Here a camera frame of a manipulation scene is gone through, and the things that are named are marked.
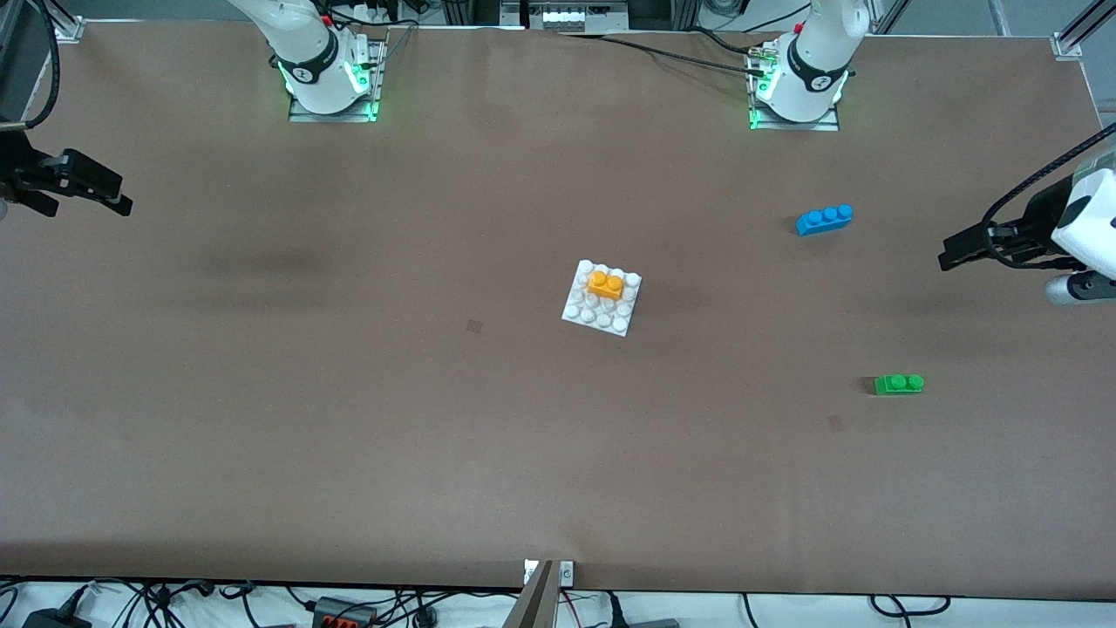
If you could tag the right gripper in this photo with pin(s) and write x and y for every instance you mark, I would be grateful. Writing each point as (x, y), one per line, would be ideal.
(19, 168)

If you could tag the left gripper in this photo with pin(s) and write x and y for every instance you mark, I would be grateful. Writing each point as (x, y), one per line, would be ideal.
(1032, 223)

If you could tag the yellow two-stud block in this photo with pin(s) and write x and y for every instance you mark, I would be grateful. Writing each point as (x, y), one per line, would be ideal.
(606, 286)

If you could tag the white studded base plate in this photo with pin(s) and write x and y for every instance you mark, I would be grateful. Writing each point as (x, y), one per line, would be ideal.
(580, 310)

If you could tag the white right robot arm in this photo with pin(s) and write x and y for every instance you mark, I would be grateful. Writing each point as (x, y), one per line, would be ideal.
(305, 52)

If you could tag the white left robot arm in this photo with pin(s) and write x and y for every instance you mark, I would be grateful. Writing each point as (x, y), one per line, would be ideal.
(811, 61)

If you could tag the green two-stud block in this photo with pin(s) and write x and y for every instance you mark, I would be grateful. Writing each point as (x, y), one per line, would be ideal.
(898, 385)

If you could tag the blue three-stud block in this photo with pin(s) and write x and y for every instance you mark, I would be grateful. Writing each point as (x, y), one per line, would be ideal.
(819, 223)

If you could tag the black power adapter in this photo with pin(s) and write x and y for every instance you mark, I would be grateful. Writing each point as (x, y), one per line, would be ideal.
(52, 621)

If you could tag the white power strip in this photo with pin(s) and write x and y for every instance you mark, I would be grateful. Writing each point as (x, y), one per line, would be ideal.
(575, 17)

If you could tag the orange black connector box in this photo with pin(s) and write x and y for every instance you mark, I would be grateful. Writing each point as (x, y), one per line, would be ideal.
(344, 617)

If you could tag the black plug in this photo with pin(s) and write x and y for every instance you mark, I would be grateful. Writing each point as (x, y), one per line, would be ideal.
(615, 610)

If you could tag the metal table corner bracket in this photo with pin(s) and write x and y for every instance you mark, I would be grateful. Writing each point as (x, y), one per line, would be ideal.
(1067, 47)
(70, 31)

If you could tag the aluminium frame profile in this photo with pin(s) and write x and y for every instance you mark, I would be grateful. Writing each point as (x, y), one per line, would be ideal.
(1094, 17)
(54, 10)

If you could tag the white metal edge bracket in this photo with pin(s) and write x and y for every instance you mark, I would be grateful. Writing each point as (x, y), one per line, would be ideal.
(567, 574)

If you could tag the grey camera stand post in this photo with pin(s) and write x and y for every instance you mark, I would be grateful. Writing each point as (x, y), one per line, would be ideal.
(534, 606)

